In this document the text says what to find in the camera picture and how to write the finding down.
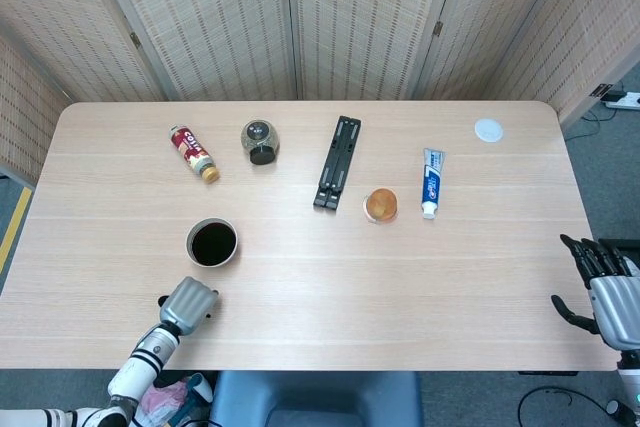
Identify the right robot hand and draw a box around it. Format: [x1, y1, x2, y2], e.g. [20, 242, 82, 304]
[550, 233, 640, 351]

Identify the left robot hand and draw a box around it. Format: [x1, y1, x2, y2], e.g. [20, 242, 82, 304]
[158, 275, 221, 337]

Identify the black plastic spoon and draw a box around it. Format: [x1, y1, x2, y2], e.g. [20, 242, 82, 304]
[157, 295, 213, 320]

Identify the white bowl of coffee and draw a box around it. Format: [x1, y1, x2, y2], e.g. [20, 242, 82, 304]
[186, 217, 240, 269]

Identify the red Costa coffee bottle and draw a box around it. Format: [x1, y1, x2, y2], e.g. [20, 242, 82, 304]
[168, 125, 222, 184]

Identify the white teal bottle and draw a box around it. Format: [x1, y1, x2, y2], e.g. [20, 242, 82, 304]
[187, 373, 214, 405]

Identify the pink white plastic bag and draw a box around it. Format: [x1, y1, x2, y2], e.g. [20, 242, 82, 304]
[130, 371, 214, 427]

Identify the dark blue chair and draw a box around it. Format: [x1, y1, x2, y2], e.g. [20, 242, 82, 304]
[207, 370, 425, 427]

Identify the round glass jar black lid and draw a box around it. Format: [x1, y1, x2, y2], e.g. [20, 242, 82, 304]
[241, 119, 281, 167]

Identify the black folding stand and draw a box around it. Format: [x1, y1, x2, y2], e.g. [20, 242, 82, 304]
[313, 115, 363, 212]

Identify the white power strip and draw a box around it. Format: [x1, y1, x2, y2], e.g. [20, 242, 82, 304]
[602, 90, 640, 111]

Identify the orange fruit jelly cup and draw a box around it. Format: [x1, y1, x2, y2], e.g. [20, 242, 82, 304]
[362, 187, 400, 225]

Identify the white round desk grommet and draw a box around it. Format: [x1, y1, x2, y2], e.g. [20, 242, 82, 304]
[473, 117, 505, 144]

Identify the blue white toothpaste tube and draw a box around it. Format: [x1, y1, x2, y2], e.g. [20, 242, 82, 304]
[420, 147, 447, 221]

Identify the woven folding screen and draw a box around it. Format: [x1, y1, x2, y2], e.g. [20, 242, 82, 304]
[0, 0, 640, 187]

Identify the black floor cable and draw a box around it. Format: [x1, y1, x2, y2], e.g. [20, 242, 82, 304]
[517, 385, 632, 427]

